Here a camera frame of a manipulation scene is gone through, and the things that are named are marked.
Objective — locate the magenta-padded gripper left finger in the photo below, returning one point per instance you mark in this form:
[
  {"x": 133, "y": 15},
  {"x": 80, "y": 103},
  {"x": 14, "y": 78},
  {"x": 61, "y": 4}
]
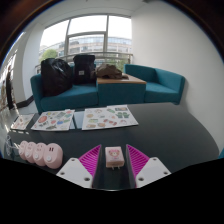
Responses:
[{"x": 75, "y": 171}]

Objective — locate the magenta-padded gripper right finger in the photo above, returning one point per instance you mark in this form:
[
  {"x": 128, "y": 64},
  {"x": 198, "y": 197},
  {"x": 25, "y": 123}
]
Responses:
[{"x": 151, "y": 171}]

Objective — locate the pink charger block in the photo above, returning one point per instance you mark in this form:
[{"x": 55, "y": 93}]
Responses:
[{"x": 114, "y": 156}]

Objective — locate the pink power strip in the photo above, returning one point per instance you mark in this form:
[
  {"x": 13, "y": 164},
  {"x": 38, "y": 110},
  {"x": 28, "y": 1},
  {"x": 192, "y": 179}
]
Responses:
[{"x": 41, "y": 154}]

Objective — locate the blue-grey paper sheet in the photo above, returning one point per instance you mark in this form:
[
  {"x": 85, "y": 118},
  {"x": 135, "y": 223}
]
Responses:
[{"x": 78, "y": 120}]

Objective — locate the colourful sticker sheet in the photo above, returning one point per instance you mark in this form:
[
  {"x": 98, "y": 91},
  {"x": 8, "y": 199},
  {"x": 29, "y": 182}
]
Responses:
[{"x": 53, "y": 120}]

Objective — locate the large sticker sheet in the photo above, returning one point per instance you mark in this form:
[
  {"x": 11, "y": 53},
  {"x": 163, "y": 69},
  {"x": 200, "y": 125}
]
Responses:
[{"x": 108, "y": 118}]

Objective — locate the small sticker sheet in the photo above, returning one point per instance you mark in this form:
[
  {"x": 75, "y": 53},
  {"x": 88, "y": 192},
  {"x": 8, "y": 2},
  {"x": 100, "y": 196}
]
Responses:
[{"x": 22, "y": 121}]

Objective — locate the teal sofa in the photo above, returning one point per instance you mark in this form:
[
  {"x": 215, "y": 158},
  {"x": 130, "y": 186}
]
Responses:
[{"x": 76, "y": 96}]

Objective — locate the black plastic bag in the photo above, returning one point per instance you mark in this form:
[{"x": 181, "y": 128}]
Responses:
[{"x": 56, "y": 76}]

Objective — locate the wooden sofa table top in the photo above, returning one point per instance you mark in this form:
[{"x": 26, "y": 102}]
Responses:
[{"x": 120, "y": 80}]

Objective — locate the black backpack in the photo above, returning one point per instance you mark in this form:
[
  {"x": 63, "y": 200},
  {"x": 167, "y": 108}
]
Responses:
[{"x": 84, "y": 69}]

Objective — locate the brown jacket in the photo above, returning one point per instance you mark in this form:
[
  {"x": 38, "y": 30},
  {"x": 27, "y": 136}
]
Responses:
[{"x": 109, "y": 71}]

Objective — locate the person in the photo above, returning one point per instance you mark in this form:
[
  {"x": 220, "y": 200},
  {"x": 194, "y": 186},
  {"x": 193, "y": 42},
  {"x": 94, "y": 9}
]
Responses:
[{"x": 9, "y": 86}]

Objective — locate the metal window railing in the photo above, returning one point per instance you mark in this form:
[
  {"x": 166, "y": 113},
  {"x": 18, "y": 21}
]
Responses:
[{"x": 100, "y": 54}]

